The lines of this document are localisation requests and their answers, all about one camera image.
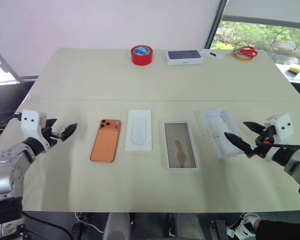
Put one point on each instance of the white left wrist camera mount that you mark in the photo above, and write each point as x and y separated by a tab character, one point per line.
30	122

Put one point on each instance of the white box lid with picture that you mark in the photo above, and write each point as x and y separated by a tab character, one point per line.
181	146

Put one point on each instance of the white moulded tray insert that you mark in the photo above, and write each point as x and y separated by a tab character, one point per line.
139	131

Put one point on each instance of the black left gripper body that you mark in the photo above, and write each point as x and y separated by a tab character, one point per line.
51	137

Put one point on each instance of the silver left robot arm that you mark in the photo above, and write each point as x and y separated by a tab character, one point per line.
5	172

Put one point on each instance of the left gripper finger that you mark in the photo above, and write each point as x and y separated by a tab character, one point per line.
51	122
69	130

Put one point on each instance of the grey metal beam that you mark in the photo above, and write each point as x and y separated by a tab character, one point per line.
7	65

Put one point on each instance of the white paper card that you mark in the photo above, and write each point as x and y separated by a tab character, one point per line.
218	53

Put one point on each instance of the white empty box base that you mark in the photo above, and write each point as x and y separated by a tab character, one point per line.
221	132

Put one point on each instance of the white roller blind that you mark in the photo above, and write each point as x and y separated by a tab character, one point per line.
267	8

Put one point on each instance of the orange smartphone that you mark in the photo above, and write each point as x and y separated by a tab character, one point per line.
105	145

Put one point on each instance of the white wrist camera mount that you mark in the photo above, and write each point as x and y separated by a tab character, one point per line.
283	127
30	122

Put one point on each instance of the black metal bracket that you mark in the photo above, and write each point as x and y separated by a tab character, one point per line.
218	228

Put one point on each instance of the black window frame post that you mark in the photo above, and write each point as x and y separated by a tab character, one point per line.
215	22

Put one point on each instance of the phone box with dark print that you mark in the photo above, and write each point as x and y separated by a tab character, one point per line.
185	57

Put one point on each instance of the black trouser leg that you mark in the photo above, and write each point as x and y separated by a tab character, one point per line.
282	230

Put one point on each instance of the small black clip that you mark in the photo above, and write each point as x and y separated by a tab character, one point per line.
212	54

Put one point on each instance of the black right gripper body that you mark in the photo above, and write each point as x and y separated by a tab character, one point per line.
263	143

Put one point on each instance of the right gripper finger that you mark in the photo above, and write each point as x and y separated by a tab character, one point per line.
238	142
255	127

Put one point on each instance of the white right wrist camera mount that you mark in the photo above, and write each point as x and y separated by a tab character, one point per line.
283	127

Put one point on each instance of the grey rounded shape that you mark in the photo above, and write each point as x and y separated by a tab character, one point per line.
188	226
117	226

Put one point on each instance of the yellow tape roll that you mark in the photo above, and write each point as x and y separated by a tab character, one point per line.
241	58

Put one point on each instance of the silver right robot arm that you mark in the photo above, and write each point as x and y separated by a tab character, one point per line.
297	162

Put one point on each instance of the yellow sponge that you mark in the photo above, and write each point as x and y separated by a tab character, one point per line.
293	70

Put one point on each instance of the white and black sneaker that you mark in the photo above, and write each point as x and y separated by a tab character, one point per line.
242	225

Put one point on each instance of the black equipment block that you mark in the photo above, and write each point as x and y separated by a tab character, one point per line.
3	215

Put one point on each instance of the red tape roll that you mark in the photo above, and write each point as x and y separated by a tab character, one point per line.
141	58

